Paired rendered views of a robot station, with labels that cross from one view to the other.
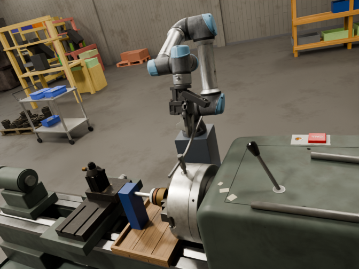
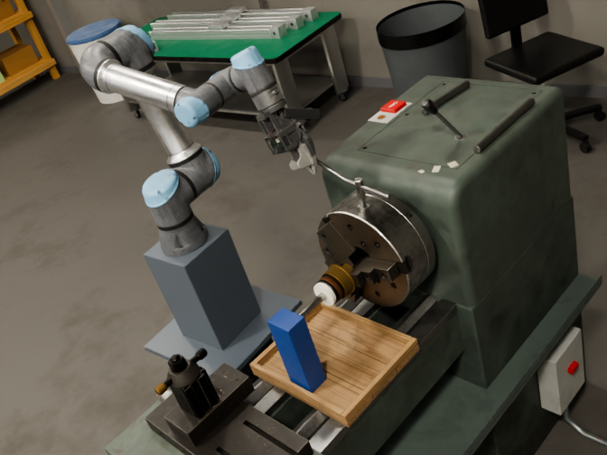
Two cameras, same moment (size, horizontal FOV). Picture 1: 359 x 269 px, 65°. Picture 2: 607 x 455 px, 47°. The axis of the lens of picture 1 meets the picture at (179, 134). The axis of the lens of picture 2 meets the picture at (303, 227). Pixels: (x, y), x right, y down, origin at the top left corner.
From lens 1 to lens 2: 161 cm
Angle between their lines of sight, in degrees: 58
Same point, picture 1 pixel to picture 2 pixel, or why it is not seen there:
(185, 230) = (423, 260)
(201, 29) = (140, 51)
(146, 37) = not seen: outside the picture
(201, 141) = (222, 237)
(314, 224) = (519, 126)
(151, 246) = (372, 364)
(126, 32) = not seen: outside the picture
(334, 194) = (489, 111)
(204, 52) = not seen: hidden behind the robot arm
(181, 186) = (383, 215)
